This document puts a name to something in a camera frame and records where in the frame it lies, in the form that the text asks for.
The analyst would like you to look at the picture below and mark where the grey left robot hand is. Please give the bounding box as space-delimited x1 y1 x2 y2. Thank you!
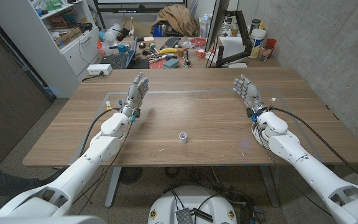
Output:
121 72 150 118

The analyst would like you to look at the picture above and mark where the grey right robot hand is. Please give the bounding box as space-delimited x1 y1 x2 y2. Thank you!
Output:
232 73 269 118

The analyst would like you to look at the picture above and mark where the open black laptop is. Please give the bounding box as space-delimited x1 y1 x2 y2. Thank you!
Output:
99 36 139 70

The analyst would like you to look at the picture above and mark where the clear plastic cup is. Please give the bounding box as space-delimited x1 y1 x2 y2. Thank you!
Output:
259 46 273 62

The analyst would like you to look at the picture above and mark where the white power strip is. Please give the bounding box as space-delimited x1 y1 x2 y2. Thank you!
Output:
86 63 113 76

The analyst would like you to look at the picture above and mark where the teal box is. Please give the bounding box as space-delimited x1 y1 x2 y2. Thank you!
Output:
163 58 180 69

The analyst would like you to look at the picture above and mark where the white canister with lid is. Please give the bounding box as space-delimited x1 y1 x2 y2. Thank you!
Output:
249 28 267 59

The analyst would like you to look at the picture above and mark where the black keyboard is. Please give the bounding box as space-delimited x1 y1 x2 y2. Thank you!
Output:
160 36 181 50

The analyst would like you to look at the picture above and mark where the clear plastic bag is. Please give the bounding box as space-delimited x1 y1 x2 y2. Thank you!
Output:
98 23 124 57

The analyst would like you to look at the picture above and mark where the black lidded canister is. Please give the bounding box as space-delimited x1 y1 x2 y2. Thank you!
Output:
250 19 262 34

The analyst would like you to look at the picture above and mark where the red bowl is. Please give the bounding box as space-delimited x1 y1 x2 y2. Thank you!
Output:
190 37 208 48

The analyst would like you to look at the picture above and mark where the white shelf cabinet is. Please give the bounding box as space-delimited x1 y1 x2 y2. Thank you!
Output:
0 0 103 99

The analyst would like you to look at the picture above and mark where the black computer monitor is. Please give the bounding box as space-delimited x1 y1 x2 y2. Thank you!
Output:
204 0 231 53

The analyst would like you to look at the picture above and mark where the black round grille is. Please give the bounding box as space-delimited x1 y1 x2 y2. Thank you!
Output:
119 167 144 185

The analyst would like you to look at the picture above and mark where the brown jacket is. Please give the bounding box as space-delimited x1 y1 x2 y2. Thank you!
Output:
150 4 200 37

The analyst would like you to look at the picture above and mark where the grey metal table leg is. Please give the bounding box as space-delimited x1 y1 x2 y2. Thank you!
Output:
104 167 122 208
258 164 280 208

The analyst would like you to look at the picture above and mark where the white robot torso base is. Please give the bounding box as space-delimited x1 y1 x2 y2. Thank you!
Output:
147 185 238 224

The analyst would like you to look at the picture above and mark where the person's leg with black shoe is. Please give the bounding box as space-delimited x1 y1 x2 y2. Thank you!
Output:
0 164 68 215

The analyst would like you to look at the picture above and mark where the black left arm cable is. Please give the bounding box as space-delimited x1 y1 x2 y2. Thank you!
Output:
78 107 121 156

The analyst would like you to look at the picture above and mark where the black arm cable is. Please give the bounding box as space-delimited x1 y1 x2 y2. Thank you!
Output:
78 107 121 156
270 106 358 190

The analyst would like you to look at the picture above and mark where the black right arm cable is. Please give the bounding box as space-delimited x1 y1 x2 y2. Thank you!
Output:
270 106 358 190

